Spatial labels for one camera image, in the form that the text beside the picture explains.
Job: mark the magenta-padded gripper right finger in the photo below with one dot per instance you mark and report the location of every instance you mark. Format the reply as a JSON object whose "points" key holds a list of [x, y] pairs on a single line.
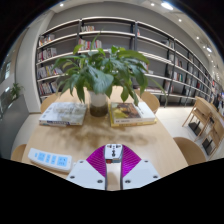
{"points": [[141, 173]]}

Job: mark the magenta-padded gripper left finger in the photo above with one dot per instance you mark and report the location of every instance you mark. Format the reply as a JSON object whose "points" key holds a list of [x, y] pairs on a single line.
{"points": [[85, 175]]}

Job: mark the small white charger block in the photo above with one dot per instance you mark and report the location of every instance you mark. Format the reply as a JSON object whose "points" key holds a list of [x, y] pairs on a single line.
{"points": [[113, 151]]}

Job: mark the white power strip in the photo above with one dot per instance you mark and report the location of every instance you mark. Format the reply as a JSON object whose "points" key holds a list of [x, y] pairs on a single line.
{"points": [[50, 159]]}

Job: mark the rounded light wood chair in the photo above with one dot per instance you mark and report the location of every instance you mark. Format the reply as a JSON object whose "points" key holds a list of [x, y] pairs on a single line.
{"points": [[190, 151], [19, 154], [48, 103], [150, 101]]}

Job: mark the yellow cover book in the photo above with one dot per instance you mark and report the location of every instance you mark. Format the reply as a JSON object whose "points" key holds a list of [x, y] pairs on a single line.
{"points": [[130, 113]]}

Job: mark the white cover book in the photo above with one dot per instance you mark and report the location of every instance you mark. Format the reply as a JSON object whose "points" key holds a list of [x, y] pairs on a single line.
{"points": [[65, 114]]}

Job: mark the green potted plant white pot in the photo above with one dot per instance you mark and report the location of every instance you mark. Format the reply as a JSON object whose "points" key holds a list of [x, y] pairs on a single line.
{"points": [[100, 78]]}

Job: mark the small distant potted plant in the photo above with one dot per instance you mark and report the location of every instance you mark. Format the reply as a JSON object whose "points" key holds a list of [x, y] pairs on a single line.
{"points": [[15, 90]]}

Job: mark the grey bookshelf unit with books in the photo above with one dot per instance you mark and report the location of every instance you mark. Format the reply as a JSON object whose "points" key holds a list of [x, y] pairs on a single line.
{"points": [[156, 36]]}

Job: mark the round ceiling lights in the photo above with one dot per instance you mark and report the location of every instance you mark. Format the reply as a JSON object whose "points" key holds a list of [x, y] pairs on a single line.
{"points": [[166, 5]]}

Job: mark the wooden frame chair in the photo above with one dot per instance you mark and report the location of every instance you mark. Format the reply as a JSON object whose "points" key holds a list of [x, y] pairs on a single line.
{"points": [[215, 133], [200, 111]]}

